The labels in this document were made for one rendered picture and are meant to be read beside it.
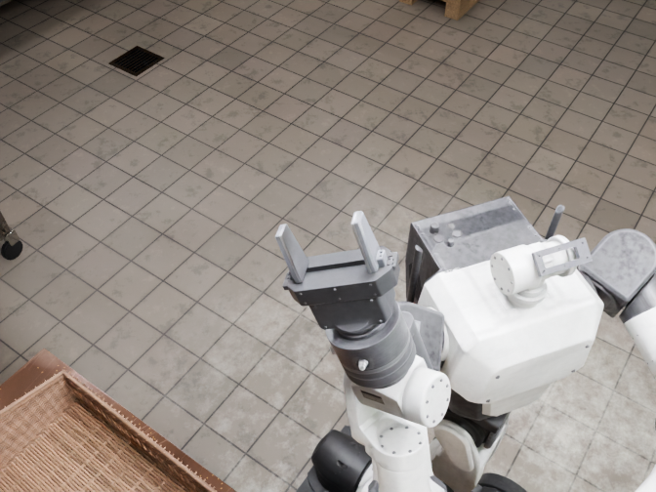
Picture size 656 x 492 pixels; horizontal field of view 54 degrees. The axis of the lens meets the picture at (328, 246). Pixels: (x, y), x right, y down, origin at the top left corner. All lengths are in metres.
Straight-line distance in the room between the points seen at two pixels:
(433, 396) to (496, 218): 0.49
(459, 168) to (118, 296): 1.77
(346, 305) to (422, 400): 0.15
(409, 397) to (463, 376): 0.31
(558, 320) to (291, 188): 2.30
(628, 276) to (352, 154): 2.41
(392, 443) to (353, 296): 0.25
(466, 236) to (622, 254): 0.25
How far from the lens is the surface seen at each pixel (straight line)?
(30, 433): 1.94
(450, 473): 1.60
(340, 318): 0.69
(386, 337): 0.70
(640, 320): 1.17
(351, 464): 2.02
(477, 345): 1.01
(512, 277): 0.96
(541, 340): 1.06
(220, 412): 2.52
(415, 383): 0.76
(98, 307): 2.90
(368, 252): 0.64
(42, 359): 2.09
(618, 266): 1.16
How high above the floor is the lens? 2.22
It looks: 49 degrees down
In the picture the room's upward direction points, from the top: straight up
